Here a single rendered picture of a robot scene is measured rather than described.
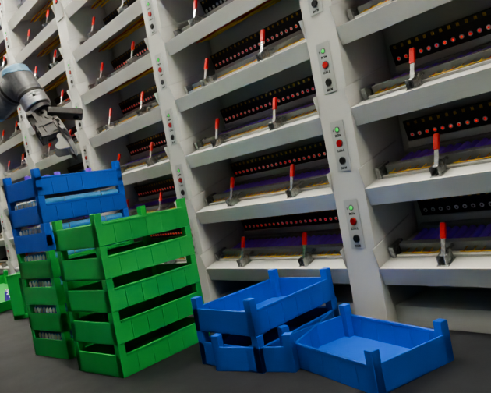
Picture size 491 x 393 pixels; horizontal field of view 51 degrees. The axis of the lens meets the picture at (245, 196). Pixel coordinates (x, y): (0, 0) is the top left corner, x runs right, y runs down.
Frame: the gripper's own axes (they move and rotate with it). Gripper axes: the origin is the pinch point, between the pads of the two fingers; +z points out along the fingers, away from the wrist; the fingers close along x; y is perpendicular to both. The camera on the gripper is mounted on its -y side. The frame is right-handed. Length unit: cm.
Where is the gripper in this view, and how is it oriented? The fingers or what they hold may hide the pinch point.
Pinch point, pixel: (76, 153)
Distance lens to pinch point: 183.5
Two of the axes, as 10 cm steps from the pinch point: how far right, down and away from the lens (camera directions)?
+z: 5.7, 8.2, -1.1
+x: 3.2, -3.4, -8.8
